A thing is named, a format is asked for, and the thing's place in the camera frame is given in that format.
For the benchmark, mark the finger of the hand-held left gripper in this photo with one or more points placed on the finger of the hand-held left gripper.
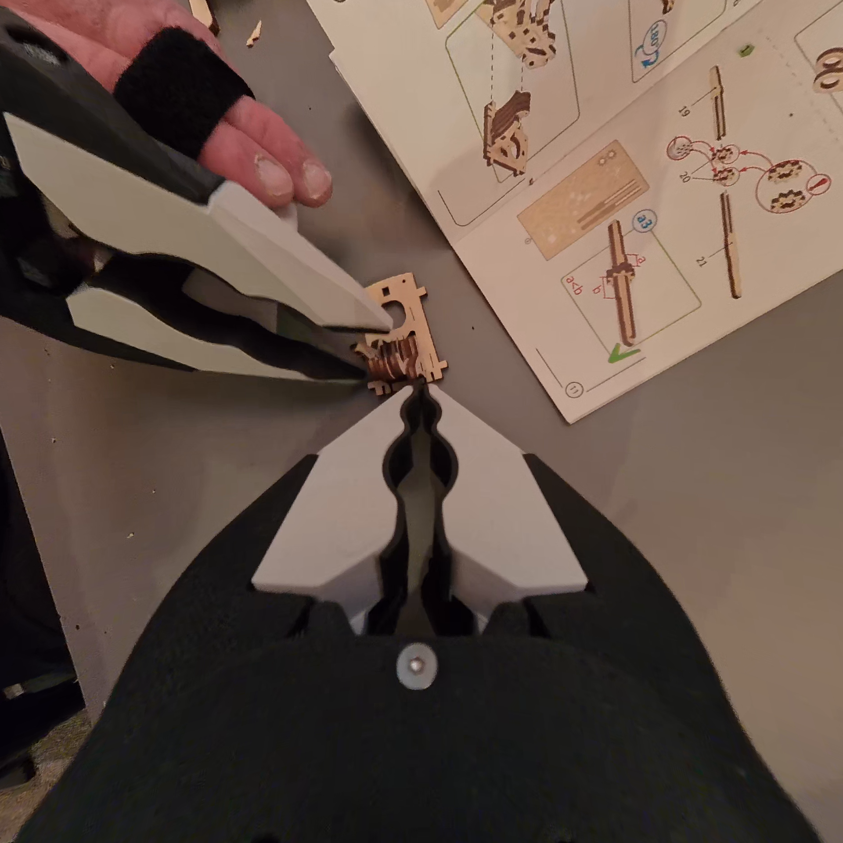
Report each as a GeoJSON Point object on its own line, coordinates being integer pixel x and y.
{"type": "Point", "coordinates": [132, 197]}
{"type": "Point", "coordinates": [132, 323]}

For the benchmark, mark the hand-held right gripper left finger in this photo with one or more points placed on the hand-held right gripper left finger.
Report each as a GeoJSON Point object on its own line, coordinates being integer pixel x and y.
{"type": "Point", "coordinates": [329, 527]}

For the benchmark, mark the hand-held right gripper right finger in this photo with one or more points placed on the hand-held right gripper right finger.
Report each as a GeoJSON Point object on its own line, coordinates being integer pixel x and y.
{"type": "Point", "coordinates": [500, 527]}

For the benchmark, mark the wooden model part with gears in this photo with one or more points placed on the wooden model part with gears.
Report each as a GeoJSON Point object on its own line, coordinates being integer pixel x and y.
{"type": "Point", "coordinates": [413, 295]}

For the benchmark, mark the loose wooden model piece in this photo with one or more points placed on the loose wooden model piece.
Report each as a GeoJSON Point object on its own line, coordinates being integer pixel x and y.
{"type": "Point", "coordinates": [205, 13]}

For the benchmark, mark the person's left hand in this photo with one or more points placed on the person's left hand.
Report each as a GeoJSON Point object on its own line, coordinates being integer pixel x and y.
{"type": "Point", "coordinates": [270, 151]}

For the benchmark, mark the small wooden splinter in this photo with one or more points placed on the small wooden splinter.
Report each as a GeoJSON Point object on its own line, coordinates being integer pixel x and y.
{"type": "Point", "coordinates": [254, 34]}

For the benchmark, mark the assembly instruction booklet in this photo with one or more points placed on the assembly instruction booklet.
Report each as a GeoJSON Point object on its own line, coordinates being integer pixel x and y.
{"type": "Point", "coordinates": [408, 99]}

